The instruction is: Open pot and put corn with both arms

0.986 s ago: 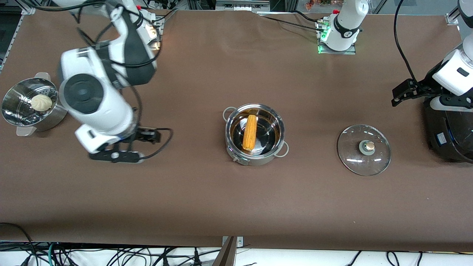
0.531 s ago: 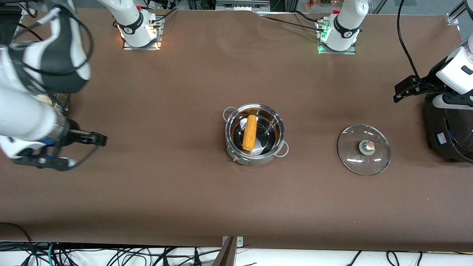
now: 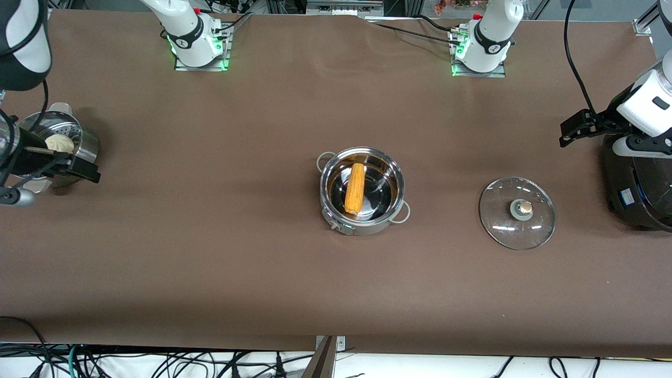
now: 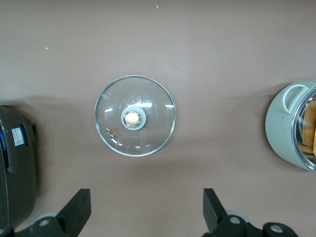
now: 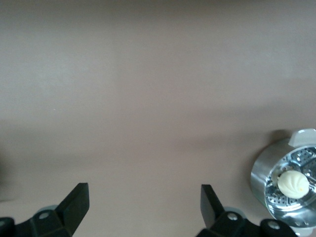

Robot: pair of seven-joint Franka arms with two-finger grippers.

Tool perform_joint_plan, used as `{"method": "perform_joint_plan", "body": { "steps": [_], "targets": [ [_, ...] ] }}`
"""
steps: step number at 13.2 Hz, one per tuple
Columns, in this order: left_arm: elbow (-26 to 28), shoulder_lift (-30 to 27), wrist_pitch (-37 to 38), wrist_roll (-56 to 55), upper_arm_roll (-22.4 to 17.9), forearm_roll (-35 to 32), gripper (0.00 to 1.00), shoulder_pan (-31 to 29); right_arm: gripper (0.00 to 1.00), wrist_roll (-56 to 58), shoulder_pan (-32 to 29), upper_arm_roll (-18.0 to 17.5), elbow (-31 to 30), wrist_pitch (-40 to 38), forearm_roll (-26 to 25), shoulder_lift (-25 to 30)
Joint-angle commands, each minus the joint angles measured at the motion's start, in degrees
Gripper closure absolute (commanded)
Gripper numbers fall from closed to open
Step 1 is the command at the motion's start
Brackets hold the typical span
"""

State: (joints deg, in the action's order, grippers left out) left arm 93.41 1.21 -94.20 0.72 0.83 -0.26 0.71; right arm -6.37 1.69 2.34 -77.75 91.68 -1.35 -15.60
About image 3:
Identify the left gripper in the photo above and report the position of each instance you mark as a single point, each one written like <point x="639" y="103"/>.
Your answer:
<point x="607" y="118"/>

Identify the white steamed bun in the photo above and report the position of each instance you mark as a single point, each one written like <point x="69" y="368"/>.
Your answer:
<point x="60" y="142"/>

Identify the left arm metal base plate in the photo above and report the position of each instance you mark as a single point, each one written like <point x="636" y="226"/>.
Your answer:
<point x="497" y="74"/>

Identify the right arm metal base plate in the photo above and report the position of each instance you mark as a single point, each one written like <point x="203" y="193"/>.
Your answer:
<point x="210" y="68"/>

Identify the steel steamer pot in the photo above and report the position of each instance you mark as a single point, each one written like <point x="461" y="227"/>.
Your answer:
<point x="86" y="147"/>

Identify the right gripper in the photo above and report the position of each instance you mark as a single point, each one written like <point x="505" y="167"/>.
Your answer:
<point x="21" y="159"/>

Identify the silver table edge plate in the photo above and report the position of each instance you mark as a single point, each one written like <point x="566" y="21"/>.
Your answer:
<point x="340" y="343"/>

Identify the black round appliance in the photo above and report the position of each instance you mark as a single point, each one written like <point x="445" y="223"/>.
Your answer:
<point x="630" y="189"/>

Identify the glass pot lid with knob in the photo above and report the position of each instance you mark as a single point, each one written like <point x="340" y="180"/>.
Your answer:
<point x="499" y="220"/>

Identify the brown slanted beam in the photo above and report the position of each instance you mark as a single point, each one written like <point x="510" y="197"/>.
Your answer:
<point x="320" y="365"/>

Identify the metal box behind table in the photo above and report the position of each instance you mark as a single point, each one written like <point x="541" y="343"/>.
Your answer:
<point x="344" y="6"/>

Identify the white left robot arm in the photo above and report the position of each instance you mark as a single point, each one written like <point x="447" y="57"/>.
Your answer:
<point x="491" y="37"/>

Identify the aluminium frame bracket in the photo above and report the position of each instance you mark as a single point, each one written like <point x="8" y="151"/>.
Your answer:
<point x="644" y="26"/>

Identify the yellow corn cob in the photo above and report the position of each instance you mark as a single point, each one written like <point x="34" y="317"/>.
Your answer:
<point x="354" y="189"/>

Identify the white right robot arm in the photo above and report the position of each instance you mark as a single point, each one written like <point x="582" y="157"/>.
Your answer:
<point x="31" y="31"/>

